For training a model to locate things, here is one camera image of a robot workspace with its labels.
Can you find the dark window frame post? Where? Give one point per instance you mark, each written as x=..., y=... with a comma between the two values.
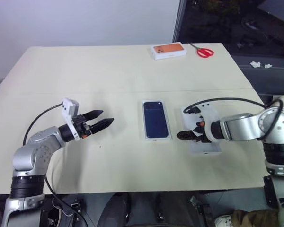
x=179, y=21

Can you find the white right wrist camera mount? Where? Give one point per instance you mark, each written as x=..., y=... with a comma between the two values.
x=209, y=113

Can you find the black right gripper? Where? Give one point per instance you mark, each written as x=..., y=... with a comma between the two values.
x=201, y=126

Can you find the crumpled white paper scrap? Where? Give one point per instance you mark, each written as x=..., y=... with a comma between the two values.
x=255, y=64
x=268, y=66

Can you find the dark blue smartphone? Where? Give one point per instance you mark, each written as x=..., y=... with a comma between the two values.
x=155, y=120

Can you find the olive trouser leg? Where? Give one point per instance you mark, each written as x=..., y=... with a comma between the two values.
x=253, y=218

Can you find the dark rounded shape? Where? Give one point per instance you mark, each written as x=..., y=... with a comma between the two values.
x=116, y=210

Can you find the white phone box lid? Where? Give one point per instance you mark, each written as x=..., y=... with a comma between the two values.
x=204, y=148

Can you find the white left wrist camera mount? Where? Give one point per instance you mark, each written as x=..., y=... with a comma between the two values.
x=69, y=106

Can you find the white box with orange phone print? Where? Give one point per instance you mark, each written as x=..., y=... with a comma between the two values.
x=166, y=48

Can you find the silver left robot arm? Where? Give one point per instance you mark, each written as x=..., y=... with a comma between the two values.
x=38, y=146

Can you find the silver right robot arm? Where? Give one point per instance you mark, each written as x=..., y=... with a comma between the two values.
x=241, y=127

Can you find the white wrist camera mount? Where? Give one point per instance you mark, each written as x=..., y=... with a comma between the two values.
x=69, y=106
x=209, y=113

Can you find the white sneaker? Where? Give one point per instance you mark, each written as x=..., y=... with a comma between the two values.
x=223, y=221

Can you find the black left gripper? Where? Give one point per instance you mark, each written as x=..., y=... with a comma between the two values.
x=82, y=126

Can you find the black bar with metal clamp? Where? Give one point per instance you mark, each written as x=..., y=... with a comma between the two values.
x=76, y=206
x=201, y=210

